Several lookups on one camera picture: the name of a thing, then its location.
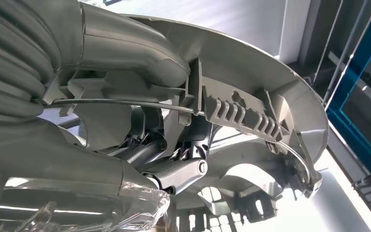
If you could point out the grey slatted window guard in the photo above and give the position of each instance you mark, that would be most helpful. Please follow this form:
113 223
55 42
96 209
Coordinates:
201 222

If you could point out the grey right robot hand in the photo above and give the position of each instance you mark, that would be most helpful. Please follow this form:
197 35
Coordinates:
44 166

